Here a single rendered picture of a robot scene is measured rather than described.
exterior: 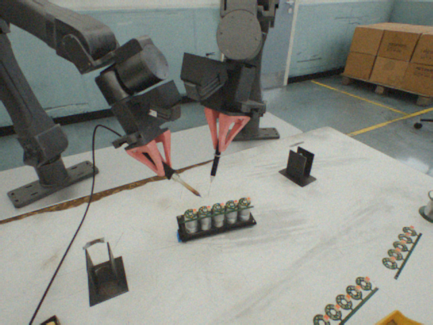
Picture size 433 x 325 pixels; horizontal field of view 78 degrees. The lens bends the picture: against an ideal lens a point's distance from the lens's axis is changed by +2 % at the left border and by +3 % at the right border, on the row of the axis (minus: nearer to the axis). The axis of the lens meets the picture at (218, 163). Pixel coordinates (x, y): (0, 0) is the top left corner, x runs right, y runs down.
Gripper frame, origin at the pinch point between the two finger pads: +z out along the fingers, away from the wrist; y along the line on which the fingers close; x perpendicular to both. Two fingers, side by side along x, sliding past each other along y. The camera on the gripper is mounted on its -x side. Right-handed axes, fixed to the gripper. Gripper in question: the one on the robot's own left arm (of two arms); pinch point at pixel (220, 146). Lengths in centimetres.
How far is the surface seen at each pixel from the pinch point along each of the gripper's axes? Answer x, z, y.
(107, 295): -18.9, 24.9, -1.3
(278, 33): 287, -64, -160
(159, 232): -5.4, 21.0, -6.0
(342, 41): 408, -83, -121
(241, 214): 5.2, 13.5, 5.7
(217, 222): 0.9, 15.3, 3.2
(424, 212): 34.9, 6.4, 33.6
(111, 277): -16.9, 24.3, -3.6
